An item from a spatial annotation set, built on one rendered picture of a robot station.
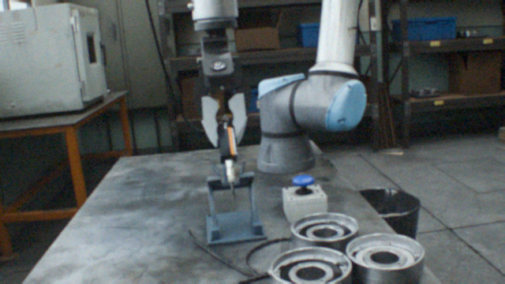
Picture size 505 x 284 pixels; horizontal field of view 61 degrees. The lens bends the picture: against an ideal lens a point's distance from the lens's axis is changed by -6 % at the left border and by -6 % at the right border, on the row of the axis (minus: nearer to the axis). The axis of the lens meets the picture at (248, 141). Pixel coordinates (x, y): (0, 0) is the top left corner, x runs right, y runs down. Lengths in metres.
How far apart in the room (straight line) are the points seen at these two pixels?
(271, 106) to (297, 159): 0.14
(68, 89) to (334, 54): 1.98
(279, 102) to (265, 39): 2.98
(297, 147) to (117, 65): 3.46
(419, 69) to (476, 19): 0.85
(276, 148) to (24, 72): 2.01
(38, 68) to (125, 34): 1.73
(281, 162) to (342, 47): 0.31
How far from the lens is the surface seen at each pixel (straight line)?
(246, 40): 4.04
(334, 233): 0.73
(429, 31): 4.53
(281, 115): 1.09
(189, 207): 0.94
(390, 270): 0.60
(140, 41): 4.39
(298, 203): 0.81
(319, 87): 1.02
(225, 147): 0.75
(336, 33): 1.06
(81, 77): 2.76
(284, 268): 0.62
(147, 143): 4.73
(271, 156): 1.13
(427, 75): 5.08
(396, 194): 2.09
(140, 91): 4.41
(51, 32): 2.79
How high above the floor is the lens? 1.13
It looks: 13 degrees down
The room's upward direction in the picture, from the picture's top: 5 degrees counter-clockwise
